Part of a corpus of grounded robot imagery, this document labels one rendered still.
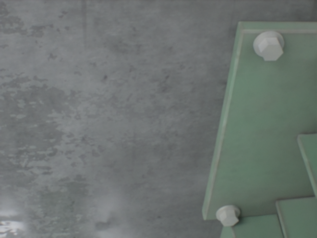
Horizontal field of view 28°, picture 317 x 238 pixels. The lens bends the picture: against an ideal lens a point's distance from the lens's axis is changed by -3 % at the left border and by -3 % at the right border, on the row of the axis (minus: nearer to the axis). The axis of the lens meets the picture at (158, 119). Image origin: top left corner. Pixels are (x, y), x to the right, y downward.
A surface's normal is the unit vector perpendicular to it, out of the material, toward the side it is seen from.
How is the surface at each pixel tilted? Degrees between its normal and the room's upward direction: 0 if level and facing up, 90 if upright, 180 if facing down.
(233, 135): 0
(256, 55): 0
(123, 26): 0
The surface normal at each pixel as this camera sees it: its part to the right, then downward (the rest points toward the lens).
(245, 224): 0.07, -0.69
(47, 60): 0.12, 0.72
